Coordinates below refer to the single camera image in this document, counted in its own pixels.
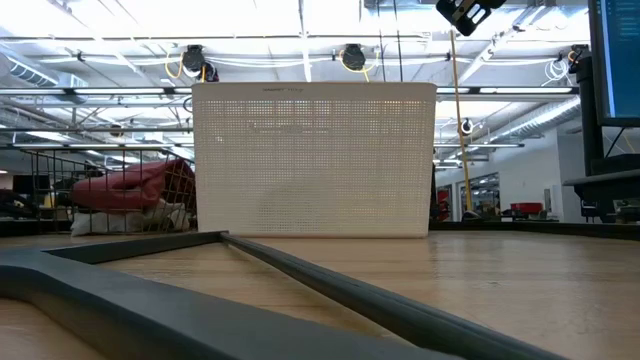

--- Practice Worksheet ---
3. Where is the maroon cloth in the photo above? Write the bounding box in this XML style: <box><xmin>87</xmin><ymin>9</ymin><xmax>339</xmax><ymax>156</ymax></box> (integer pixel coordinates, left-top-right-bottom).
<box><xmin>72</xmin><ymin>158</ymin><xmax>196</xmax><ymax>211</ymax></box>

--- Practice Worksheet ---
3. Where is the light grey shirt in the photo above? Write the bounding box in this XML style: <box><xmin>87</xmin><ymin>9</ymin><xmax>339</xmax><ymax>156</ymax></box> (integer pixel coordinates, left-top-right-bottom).
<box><xmin>69</xmin><ymin>199</ymin><xmax>191</xmax><ymax>236</ymax></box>

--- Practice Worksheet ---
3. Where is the black monitor stand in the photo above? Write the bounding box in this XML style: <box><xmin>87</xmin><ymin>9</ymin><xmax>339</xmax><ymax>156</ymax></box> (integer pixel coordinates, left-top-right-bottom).
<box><xmin>575</xmin><ymin>44</ymin><xmax>607</xmax><ymax>176</ymax></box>

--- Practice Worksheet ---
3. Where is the black computer monitor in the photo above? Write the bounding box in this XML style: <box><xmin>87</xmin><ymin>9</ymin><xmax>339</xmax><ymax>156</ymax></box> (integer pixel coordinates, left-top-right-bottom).
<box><xmin>588</xmin><ymin>0</ymin><xmax>640</xmax><ymax>127</ymax></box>

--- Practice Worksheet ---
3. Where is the red storage box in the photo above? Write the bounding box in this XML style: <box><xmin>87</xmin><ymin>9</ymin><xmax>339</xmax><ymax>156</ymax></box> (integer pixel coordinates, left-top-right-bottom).
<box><xmin>509</xmin><ymin>201</ymin><xmax>544</xmax><ymax>216</ymax></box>

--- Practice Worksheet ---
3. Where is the white perforated plastic bin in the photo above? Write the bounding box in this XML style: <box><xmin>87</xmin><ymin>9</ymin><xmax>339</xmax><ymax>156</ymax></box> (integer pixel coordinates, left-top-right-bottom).
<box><xmin>191</xmin><ymin>82</ymin><xmax>439</xmax><ymax>239</ymax></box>

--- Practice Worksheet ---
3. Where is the grey side desk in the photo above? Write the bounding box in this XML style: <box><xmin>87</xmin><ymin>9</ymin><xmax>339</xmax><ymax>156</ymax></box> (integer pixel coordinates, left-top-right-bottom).
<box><xmin>563</xmin><ymin>168</ymin><xmax>640</xmax><ymax>224</ymax></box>

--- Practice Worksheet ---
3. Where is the long yellow hanging cable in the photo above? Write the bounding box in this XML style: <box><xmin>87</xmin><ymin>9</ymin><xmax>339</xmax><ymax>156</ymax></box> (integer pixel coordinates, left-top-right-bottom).
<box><xmin>448</xmin><ymin>28</ymin><xmax>474</xmax><ymax>214</ymax></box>

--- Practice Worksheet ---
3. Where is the white coiled ceiling cable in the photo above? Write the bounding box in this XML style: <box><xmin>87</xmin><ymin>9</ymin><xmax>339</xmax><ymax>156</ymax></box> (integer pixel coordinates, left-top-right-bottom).
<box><xmin>543</xmin><ymin>56</ymin><xmax>572</xmax><ymax>85</ymax></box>

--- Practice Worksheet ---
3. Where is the silver ventilation duct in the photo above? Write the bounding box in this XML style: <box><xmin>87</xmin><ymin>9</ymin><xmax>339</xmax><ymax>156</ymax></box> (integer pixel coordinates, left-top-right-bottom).
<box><xmin>492</xmin><ymin>97</ymin><xmax>581</xmax><ymax>144</ymax></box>

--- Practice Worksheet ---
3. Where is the black wire basket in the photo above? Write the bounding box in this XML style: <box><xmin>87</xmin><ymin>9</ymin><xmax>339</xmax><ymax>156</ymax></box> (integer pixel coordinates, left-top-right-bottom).
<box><xmin>19</xmin><ymin>147</ymin><xmax>197</xmax><ymax>235</ymax></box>

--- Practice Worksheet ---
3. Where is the grey tray frame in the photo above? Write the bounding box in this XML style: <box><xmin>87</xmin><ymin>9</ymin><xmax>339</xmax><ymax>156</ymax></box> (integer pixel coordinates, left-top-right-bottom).
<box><xmin>0</xmin><ymin>229</ymin><xmax>571</xmax><ymax>360</ymax></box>

